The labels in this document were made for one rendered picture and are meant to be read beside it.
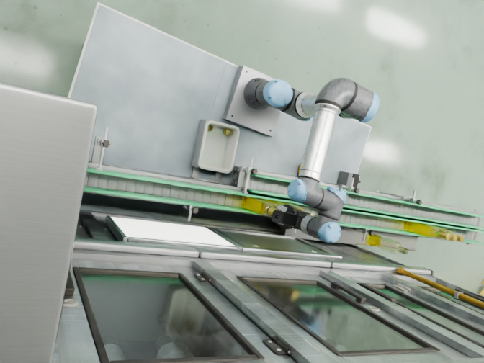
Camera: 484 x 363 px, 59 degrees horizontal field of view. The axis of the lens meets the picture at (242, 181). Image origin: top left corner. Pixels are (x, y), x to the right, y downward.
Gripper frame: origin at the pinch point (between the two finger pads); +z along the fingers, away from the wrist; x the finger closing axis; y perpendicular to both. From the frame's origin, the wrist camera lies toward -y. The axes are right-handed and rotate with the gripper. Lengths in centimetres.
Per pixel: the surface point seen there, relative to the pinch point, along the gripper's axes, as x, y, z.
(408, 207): 12, 106, 27
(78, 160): 14, -91, -98
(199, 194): -0.6, -24.3, 27.4
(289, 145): 31, 25, 40
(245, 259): -14.8, -23.8, -24.1
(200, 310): -18, -54, -62
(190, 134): 25, -29, 40
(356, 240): -12, 73, 27
